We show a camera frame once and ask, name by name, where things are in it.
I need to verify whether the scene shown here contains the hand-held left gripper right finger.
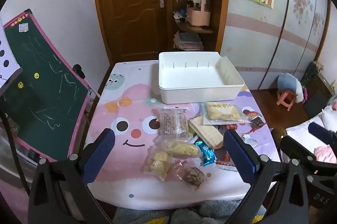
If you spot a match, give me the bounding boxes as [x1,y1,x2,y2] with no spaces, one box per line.
[223,129,311,224]

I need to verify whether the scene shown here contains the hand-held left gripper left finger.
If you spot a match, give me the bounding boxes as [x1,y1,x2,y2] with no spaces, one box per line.
[28,128,116,224]

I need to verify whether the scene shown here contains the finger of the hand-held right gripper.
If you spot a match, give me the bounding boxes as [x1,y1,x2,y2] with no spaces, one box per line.
[280,135,337,180]
[308,121,337,147]

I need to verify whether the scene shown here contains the red white packet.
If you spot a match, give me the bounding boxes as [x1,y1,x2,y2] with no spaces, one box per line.
[214,148,239,171]

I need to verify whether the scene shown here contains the clear yellow pastry packet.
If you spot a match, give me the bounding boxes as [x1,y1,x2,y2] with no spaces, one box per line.
[159,139,202,159]

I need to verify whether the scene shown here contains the white plastic bin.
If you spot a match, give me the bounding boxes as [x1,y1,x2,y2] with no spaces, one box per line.
[158,51,245,105]

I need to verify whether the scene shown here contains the white bedding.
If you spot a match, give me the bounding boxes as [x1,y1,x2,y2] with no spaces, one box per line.
[286,104,337,165]

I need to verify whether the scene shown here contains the pink cloth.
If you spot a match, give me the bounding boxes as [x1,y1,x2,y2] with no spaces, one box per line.
[314,146,337,164]

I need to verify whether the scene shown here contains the blue foil packet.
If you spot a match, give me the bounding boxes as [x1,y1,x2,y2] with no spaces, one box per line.
[194,140,216,167]

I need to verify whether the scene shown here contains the cartoon printed tablecloth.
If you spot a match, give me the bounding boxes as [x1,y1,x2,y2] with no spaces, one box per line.
[84,60,281,205]

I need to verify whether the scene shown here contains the dark wooden cabinet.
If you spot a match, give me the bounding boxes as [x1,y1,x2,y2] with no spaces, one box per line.
[301,61,336,121]

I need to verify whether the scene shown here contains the beige wafer packet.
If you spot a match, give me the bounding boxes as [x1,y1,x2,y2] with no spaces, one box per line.
[188,116,225,149]

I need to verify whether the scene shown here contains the pink plastic stool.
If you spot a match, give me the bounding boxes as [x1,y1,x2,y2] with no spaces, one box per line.
[276,90,297,111]

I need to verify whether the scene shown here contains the yellow cracker packet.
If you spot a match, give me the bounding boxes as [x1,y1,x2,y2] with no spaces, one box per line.
[199,101,252,127]

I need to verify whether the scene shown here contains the brown nut bar packet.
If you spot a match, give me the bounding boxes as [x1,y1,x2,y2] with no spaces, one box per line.
[172,160,208,189]

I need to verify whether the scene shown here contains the blue plush pillow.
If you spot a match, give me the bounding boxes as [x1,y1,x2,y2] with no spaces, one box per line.
[277,74,306,103]

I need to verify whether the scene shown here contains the yellow cookie packet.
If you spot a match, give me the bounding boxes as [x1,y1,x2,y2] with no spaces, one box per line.
[143,149,173,182]

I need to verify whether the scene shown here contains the clear packet brown cake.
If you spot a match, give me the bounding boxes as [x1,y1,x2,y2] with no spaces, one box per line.
[158,108,194,142]

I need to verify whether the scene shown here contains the grey fluffy cloth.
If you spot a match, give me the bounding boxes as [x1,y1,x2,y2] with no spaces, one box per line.
[114,198,266,224]

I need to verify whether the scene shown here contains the pink framed chalkboard easel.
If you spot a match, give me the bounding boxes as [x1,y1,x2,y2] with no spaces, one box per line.
[0,9,102,163]

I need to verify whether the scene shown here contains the floral wardrobe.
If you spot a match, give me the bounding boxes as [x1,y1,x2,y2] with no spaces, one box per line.
[220,0,337,91]

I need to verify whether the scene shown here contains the folded towels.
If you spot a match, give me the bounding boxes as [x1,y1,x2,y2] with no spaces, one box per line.
[172,32,205,52]

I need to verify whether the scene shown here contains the white dotted card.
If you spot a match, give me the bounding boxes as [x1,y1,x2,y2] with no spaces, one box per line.
[0,17,24,90]

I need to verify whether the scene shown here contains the pink plastic basket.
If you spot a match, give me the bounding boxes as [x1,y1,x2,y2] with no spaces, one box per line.
[186,0,212,27]

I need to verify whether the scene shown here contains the wooden corner shelf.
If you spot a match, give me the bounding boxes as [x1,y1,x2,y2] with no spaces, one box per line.
[166,0,231,53]

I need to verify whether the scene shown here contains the wooden door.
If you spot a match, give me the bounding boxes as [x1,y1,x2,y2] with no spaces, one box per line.
[91,0,170,63]

